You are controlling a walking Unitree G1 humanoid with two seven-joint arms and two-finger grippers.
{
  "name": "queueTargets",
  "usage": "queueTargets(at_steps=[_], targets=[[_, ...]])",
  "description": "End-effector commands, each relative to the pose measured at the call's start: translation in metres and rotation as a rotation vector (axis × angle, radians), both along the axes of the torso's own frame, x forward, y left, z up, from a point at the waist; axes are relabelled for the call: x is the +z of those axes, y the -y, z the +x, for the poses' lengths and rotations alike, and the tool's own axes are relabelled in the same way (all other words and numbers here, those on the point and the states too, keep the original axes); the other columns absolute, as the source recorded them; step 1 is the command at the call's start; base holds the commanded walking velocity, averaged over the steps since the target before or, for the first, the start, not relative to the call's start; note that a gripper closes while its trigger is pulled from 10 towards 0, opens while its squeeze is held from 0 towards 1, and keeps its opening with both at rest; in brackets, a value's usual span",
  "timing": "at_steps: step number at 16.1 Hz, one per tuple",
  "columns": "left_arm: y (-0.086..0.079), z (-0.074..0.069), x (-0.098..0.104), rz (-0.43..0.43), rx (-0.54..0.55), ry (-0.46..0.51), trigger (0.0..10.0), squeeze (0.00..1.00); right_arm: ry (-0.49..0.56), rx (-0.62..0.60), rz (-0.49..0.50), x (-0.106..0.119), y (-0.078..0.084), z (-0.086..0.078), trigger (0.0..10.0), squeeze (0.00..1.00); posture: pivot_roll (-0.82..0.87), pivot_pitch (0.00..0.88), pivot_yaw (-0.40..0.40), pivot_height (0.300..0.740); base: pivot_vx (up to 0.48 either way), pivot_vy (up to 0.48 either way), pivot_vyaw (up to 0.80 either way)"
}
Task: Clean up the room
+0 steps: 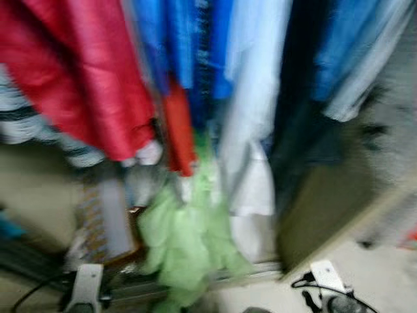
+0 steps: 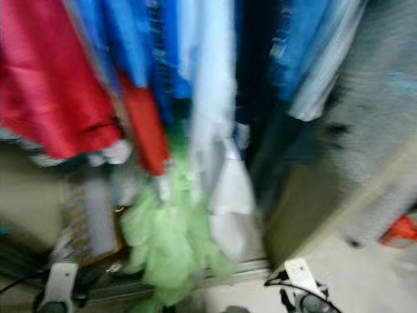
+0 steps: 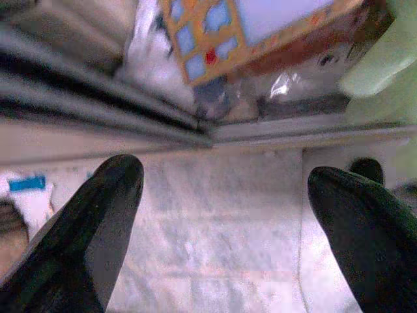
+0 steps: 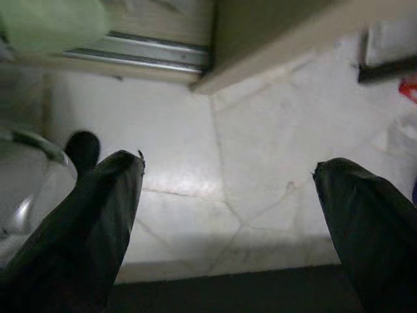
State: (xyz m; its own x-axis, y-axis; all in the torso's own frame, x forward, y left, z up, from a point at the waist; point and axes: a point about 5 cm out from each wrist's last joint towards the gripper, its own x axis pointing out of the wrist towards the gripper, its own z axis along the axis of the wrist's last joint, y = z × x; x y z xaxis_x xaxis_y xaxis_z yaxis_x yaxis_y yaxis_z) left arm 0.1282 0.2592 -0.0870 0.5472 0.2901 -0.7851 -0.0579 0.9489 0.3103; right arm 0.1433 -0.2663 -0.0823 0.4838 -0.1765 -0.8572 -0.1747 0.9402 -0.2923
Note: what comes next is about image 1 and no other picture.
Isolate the small red object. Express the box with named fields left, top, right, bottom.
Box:
left=401, top=228, right=417, bottom=250

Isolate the light green cloth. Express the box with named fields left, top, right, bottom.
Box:
left=137, top=134, right=255, bottom=310

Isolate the dark hanging garment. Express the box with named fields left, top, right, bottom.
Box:
left=270, top=0, right=346, bottom=209

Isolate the pale white hanging garment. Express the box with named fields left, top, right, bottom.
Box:
left=215, top=0, right=294, bottom=261

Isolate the orange hanging garment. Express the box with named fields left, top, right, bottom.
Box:
left=162, top=82, right=196, bottom=177

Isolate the grey striped hanging garment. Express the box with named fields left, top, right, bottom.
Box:
left=323, top=0, right=417, bottom=123

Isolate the denim blue hanging garment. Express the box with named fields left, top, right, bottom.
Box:
left=313, top=0, right=398, bottom=102

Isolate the bright blue hanging garment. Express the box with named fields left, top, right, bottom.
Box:
left=130, top=0, right=235, bottom=128

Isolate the red hanging garment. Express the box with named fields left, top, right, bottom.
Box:
left=0, top=0, right=157, bottom=162

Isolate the white black patterned garment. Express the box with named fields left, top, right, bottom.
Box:
left=0, top=62, right=108, bottom=169

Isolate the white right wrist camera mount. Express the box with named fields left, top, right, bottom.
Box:
left=309, top=260, right=346, bottom=294

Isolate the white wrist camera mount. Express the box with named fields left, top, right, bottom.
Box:
left=65, top=263, right=110, bottom=310
left=309, top=260, right=346, bottom=294

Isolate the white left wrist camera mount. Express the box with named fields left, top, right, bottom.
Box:
left=65, top=263, right=110, bottom=310

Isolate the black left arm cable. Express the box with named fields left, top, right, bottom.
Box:
left=10, top=274, right=72, bottom=313

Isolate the black wardrobe door frame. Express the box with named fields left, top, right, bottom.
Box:
left=0, top=231, right=79, bottom=291

